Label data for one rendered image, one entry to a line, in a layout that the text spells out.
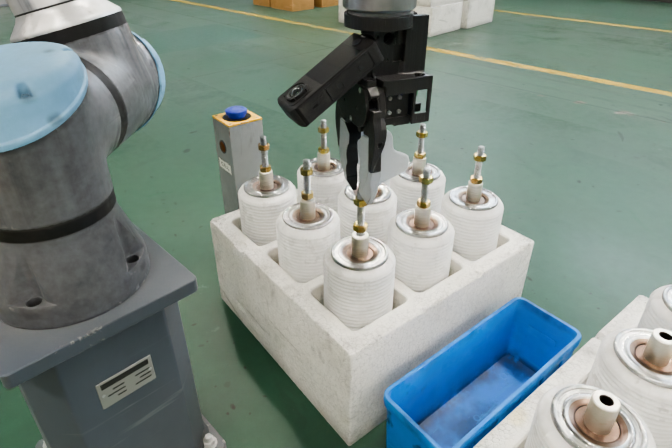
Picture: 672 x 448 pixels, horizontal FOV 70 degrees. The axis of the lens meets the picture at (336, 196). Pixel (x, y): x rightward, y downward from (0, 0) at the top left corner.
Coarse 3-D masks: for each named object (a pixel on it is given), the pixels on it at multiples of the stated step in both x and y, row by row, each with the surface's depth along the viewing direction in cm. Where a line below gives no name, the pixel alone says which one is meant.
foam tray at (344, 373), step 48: (240, 240) 79; (528, 240) 79; (240, 288) 82; (288, 288) 68; (432, 288) 68; (480, 288) 73; (288, 336) 72; (336, 336) 60; (384, 336) 61; (432, 336) 69; (336, 384) 63; (384, 384) 66
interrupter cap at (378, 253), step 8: (344, 240) 66; (376, 240) 66; (336, 248) 64; (344, 248) 64; (368, 248) 65; (376, 248) 64; (384, 248) 64; (336, 256) 63; (344, 256) 63; (352, 256) 63; (368, 256) 63; (376, 256) 63; (384, 256) 62; (344, 264) 61; (352, 264) 61; (360, 264) 61; (368, 264) 61; (376, 264) 61
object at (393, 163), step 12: (360, 144) 54; (360, 156) 54; (384, 156) 54; (396, 156) 55; (360, 168) 55; (384, 168) 55; (396, 168) 56; (360, 180) 56; (372, 180) 54; (384, 180) 56; (360, 192) 56; (372, 192) 56
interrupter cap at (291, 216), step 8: (288, 208) 73; (296, 208) 73; (320, 208) 73; (328, 208) 73; (288, 216) 71; (296, 216) 72; (320, 216) 71; (328, 216) 71; (288, 224) 69; (296, 224) 69; (304, 224) 69; (312, 224) 69; (320, 224) 69
